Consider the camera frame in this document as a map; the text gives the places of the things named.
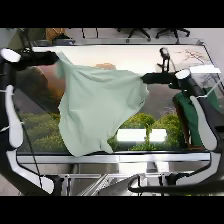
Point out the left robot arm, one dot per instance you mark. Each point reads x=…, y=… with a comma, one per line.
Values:
x=11, y=116

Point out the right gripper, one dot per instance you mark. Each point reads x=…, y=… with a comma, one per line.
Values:
x=156, y=78

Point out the black office chair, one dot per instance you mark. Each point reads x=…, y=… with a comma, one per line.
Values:
x=138, y=32
x=173, y=32

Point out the silver frame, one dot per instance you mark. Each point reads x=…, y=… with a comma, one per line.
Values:
x=133, y=158

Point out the pale green T-shirt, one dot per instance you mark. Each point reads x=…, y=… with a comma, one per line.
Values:
x=96, y=106

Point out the dark green garment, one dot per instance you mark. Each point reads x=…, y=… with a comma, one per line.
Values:
x=188, y=110

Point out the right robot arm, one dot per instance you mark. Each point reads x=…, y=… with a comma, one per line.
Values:
x=203, y=123

